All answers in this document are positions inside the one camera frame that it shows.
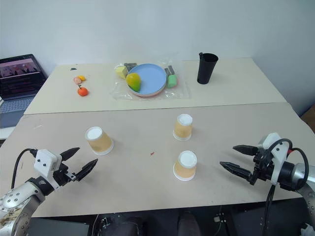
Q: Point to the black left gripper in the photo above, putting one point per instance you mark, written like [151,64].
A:
[61,175]

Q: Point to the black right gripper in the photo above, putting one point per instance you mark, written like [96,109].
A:
[264,167]

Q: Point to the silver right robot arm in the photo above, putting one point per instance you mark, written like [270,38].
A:
[305,174]

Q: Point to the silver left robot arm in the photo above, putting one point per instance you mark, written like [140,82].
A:
[18,197]

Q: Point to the tan paper cup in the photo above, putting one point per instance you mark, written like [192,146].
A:
[99,143]
[182,130]
[185,168]

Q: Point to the brown cardboard box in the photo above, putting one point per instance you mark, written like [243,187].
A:
[309,119]

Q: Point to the pink toy fruit slice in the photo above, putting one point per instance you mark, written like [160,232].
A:
[77,80]

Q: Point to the clear plastic bag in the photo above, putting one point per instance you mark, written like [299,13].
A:
[120,92]

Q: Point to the yellow orange toy fruit piece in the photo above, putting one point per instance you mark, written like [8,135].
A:
[82,78]

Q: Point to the dark rounded shape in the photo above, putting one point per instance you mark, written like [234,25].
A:
[187,225]
[129,227]

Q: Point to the pink plate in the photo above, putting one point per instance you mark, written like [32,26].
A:
[147,96]

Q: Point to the black plastic cup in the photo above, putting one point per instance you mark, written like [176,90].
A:
[206,70]

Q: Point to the yellow green toy mango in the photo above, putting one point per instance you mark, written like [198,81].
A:
[134,81]

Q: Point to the yellow foam block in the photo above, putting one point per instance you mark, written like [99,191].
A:
[121,71]

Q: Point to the open laptop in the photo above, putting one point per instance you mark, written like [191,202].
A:
[18,78]

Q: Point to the green foam block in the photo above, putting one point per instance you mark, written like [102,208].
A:
[172,81]

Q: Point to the dark grey block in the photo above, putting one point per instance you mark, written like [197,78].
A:
[130,66]
[169,70]

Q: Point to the blue plate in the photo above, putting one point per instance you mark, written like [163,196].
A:
[152,78]

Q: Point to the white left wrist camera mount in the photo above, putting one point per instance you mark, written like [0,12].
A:
[45,162]

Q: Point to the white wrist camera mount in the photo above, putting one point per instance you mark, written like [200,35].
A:
[45,162]
[279,157]

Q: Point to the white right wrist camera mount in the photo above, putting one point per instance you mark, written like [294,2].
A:
[279,157]

